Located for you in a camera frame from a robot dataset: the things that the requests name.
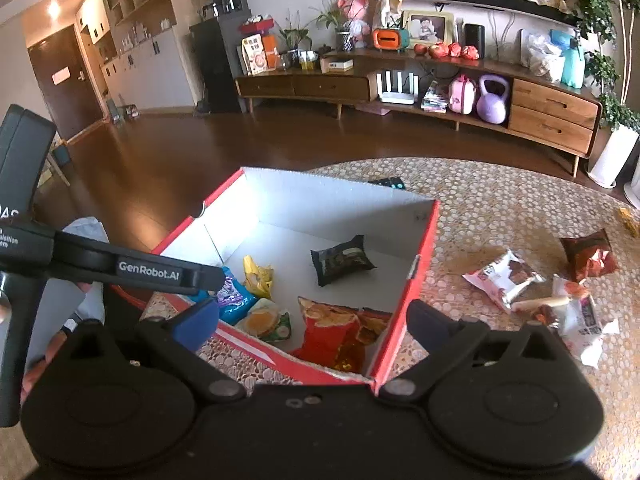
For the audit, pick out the white plastic bag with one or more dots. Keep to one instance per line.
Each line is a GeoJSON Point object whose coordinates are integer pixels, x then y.
{"type": "Point", "coordinates": [87, 232]}

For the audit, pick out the person's left hand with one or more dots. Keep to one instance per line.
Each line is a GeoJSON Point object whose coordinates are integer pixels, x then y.
{"type": "Point", "coordinates": [37, 367]}

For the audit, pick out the small brown white box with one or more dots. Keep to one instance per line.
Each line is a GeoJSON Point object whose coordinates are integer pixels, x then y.
{"type": "Point", "coordinates": [336, 64]}

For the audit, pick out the clear plastic bag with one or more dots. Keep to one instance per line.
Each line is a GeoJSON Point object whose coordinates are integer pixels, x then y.
{"type": "Point", "coordinates": [542, 57]}

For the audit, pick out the light wooden drawer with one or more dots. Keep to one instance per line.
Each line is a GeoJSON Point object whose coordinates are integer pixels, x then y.
{"type": "Point", "coordinates": [555, 102]}
{"type": "Point", "coordinates": [550, 129]}

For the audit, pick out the stack of magazines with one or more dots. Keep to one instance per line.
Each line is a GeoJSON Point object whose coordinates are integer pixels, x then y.
{"type": "Point", "coordinates": [435, 97]}

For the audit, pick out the red wrapped fruit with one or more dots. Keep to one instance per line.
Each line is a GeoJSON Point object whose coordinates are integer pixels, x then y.
{"type": "Point", "coordinates": [455, 50]}
{"type": "Point", "coordinates": [470, 53]}

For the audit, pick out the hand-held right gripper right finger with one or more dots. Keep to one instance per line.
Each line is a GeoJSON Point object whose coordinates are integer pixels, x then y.
{"type": "Point", "coordinates": [430, 322]}

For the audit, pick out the pink flat box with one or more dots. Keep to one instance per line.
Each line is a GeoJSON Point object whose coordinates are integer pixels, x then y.
{"type": "Point", "coordinates": [375, 109]}

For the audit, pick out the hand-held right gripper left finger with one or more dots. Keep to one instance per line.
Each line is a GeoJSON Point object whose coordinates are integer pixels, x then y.
{"type": "Point", "coordinates": [195, 325]}

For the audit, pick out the black snack packet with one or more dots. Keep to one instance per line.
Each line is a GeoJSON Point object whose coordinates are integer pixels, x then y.
{"type": "Point", "coordinates": [342, 260]}

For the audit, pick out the white silver snack packet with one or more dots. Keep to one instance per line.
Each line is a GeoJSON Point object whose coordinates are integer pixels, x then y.
{"type": "Point", "coordinates": [585, 320]}

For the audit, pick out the printed white red box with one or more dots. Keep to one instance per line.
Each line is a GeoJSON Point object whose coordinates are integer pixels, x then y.
{"type": "Point", "coordinates": [253, 55]}

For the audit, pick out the teal spray bottle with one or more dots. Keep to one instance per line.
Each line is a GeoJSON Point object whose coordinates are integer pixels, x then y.
{"type": "Point", "coordinates": [573, 65]}

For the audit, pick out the blue snack packet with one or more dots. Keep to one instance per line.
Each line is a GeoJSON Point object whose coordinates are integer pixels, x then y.
{"type": "Point", "coordinates": [234, 297]}

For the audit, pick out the wooden TV cabinet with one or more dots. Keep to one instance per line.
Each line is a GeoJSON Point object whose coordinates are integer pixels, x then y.
{"type": "Point", "coordinates": [310, 87]}

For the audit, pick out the small teal stool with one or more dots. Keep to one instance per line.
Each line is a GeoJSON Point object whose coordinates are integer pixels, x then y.
{"type": "Point", "coordinates": [60, 156]}

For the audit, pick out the red cardboard box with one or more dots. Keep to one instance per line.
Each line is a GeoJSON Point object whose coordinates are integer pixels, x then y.
{"type": "Point", "coordinates": [300, 200]}

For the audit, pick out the red chips packet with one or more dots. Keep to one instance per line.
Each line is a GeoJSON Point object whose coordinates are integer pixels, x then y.
{"type": "Point", "coordinates": [340, 335]}

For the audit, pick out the black mini fridge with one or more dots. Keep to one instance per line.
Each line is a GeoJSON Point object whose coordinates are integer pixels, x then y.
{"type": "Point", "coordinates": [215, 70]}

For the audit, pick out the purple kettlebell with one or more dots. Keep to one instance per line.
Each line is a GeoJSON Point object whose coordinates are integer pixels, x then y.
{"type": "Point", "coordinates": [492, 105]}

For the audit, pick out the pink lunch bag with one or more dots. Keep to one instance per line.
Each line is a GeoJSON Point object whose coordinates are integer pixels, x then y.
{"type": "Point", "coordinates": [462, 95]}

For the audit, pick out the person's left forearm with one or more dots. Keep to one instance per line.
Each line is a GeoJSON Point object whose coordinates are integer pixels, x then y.
{"type": "Point", "coordinates": [65, 305]}

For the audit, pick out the red apple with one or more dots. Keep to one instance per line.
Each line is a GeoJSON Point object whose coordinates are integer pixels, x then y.
{"type": "Point", "coordinates": [438, 50]}
{"type": "Point", "coordinates": [420, 50]}

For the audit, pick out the photo frame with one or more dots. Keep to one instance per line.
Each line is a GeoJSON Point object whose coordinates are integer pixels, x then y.
{"type": "Point", "coordinates": [428, 27]}

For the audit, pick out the red gift box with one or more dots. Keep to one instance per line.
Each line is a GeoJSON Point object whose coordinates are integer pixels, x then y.
{"type": "Point", "coordinates": [257, 25]}

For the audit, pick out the small potted green plant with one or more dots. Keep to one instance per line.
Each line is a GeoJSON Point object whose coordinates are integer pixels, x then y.
{"type": "Point", "coordinates": [295, 35]}

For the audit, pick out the black television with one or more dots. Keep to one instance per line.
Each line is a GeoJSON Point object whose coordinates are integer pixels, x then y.
{"type": "Point", "coordinates": [490, 2]}

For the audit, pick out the white red cookie packet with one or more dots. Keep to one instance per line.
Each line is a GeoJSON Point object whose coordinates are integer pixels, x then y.
{"type": "Point", "coordinates": [502, 280]}

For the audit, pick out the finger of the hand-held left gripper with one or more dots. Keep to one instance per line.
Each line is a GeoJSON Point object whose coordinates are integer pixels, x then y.
{"type": "Point", "coordinates": [100, 265]}

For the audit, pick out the orange tissue box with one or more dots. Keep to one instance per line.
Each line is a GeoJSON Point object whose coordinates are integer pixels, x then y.
{"type": "Point", "coordinates": [391, 40]}

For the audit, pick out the potted plant patterned pot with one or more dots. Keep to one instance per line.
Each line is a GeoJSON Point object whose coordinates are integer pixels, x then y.
{"type": "Point", "coordinates": [344, 41]}

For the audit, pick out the small black teapot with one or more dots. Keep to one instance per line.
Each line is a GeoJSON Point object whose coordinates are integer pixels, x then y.
{"type": "Point", "coordinates": [326, 51]}

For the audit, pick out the small yellow green box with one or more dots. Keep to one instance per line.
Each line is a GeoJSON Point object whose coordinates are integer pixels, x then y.
{"type": "Point", "coordinates": [309, 60]}

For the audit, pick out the white router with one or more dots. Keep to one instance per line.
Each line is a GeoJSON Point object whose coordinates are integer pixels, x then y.
{"type": "Point", "coordinates": [396, 89]}

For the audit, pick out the tall artificial green tree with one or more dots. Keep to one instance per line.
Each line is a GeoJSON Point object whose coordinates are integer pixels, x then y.
{"type": "Point", "coordinates": [597, 15]}

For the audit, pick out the black remote control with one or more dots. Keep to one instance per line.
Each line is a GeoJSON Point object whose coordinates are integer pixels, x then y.
{"type": "Point", "coordinates": [387, 183]}

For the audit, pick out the green burger snack packet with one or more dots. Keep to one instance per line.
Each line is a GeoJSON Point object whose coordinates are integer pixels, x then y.
{"type": "Point", "coordinates": [265, 322]}

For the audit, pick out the sausage stick snack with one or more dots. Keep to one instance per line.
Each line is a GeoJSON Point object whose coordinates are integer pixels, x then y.
{"type": "Point", "coordinates": [540, 304]}

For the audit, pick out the yellow snack packet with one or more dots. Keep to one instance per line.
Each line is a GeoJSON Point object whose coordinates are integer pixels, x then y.
{"type": "Point", "coordinates": [257, 275]}

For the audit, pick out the black speaker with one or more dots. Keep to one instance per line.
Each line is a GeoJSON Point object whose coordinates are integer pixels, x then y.
{"type": "Point", "coordinates": [474, 41]}

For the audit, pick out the grey wall cabinet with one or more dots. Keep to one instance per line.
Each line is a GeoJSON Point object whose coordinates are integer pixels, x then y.
{"type": "Point", "coordinates": [150, 70]}

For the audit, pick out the white plant pot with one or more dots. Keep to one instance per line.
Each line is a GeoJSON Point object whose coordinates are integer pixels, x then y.
{"type": "Point", "coordinates": [612, 157]}

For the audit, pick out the brown door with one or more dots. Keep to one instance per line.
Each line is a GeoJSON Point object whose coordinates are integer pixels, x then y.
{"type": "Point", "coordinates": [65, 90]}

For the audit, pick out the yellow candy wrapper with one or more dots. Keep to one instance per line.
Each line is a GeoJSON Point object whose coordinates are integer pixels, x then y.
{"type": "Point", "coordinates": [630, 217]}

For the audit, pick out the dark red snack packet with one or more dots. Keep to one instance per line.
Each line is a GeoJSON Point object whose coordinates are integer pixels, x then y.
{"type": "Point", "coordinates": [587, 255]}

